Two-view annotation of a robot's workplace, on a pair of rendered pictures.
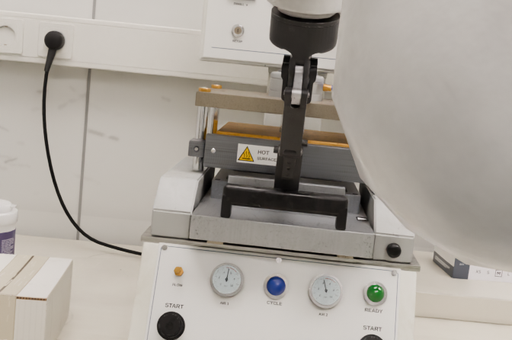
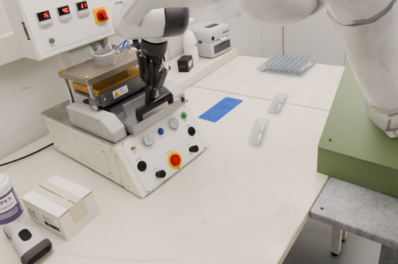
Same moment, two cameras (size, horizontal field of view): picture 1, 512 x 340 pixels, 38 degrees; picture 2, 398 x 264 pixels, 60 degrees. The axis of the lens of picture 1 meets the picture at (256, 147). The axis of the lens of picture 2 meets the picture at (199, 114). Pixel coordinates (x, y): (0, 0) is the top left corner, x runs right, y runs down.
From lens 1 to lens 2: 0.70 m
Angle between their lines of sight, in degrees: 51
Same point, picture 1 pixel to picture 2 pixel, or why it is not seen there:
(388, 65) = not seen: outside the picture
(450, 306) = not seen: hidden behind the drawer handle
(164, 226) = (118, 137)
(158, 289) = (130, 158)
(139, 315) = (130, 170)
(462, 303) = not seen: hidden behind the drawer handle
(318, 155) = (138, 80)
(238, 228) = (147, 121)
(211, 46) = (42, 52)
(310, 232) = (166, 109)
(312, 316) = (173, 133)
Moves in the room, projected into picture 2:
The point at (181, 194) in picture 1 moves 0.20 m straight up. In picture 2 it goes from (114, 122) to (98, 60)
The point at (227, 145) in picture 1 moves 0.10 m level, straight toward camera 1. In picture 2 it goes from (108, 94) to (130, 99)
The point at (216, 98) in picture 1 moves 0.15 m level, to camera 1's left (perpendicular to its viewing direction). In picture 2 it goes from (95, 79) to (53, 99)
